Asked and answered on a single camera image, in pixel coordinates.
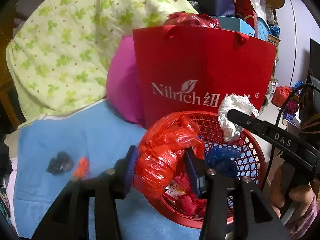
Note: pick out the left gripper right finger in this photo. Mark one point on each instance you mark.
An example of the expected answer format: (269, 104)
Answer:
(196, 172)

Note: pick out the red plastic bag in paper bag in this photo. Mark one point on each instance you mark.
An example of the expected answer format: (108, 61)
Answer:
(193, 20)

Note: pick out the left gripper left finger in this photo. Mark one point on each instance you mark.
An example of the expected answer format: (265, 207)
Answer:
(125, 172)

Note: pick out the light blue bed blanket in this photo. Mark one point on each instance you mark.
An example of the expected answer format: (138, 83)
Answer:
(50, 152)

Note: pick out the magenta pillow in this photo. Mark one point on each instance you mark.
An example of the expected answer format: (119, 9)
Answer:
(122, 83)

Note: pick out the right hand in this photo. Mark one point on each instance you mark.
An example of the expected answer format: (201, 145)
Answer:
(302, 194)

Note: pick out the crumpled blue plastic bag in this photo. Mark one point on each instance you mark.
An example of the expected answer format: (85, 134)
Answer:
(222, 159)

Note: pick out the green clover pattern quilt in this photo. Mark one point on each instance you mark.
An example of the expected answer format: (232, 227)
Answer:
(60, 57)

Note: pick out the red snack wrapper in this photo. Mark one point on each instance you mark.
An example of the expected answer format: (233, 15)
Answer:
(173, 191)

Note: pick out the red Nilrich paper bag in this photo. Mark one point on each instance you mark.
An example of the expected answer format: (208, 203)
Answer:
(184, 68)

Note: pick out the red plastic bag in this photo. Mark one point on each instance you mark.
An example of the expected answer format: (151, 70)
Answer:
(193, 20)
(161, 152)

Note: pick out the light blue box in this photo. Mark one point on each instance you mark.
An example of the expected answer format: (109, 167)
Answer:
(235, 24)

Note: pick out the red plastic mesh basket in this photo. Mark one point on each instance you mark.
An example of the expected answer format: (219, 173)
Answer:
(188, 210)

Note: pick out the white paper tissue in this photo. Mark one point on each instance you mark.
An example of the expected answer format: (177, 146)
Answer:
(231, 115)

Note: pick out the black plastic bag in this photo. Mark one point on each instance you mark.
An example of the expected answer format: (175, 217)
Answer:
(60, 164)

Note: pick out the small orange wrapper scrap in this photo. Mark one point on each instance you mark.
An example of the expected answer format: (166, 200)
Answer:
(83, 168)

